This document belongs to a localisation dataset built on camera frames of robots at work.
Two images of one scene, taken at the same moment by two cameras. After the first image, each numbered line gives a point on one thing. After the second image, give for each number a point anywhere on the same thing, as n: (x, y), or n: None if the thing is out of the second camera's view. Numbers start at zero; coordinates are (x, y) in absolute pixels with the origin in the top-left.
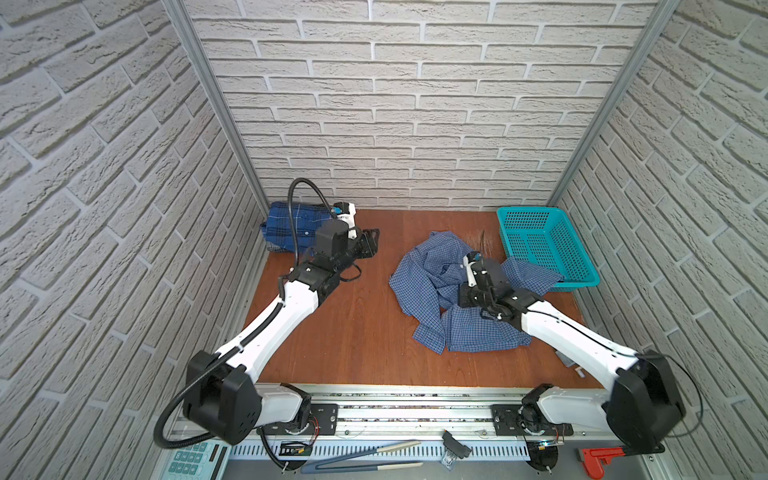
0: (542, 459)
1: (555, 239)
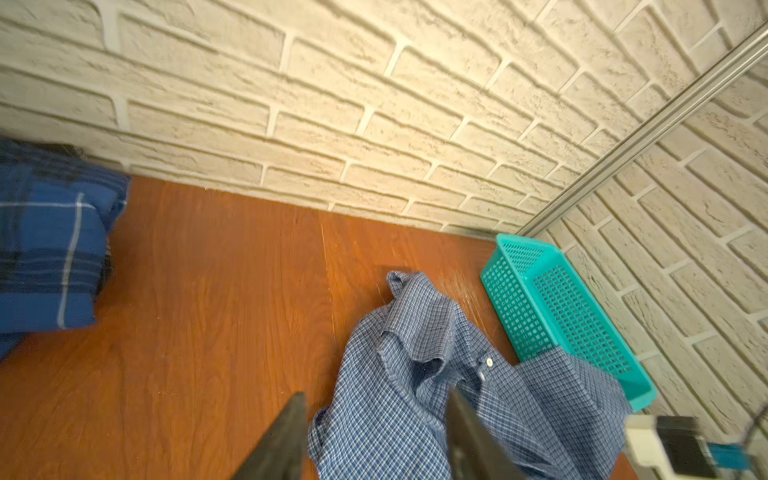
0: None
1: (543, 308)
